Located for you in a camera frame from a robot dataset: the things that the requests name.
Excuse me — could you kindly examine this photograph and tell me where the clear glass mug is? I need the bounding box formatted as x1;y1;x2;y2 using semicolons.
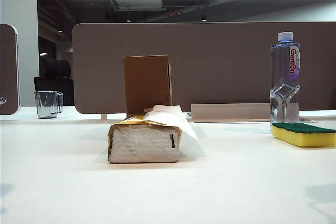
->
34;90;64;119

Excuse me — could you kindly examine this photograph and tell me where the gold tissue pack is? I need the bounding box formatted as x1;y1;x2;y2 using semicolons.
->
107;113;182;164

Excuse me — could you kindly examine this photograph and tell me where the white tissue sheet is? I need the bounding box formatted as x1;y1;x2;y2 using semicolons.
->
143;104;207;158

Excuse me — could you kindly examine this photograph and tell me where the brown fabric desk partition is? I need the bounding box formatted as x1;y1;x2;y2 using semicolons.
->
71;21;336;116
0;24;21;116

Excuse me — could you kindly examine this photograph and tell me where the yellow sponge with green scourer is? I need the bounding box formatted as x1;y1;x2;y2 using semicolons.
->
271;122;336;148

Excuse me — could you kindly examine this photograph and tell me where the clear plastic water bottle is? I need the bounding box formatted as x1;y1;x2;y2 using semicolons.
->
270;31;301;130

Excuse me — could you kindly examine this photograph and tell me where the brown cardboard box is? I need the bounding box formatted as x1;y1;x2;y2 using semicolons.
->
123;54;174;116

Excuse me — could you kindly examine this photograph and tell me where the black office chair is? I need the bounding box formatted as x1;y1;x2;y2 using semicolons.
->
33;56;76;106

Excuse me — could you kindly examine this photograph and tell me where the beige metal cable tray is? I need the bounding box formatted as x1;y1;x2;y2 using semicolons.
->
191;102;272;123

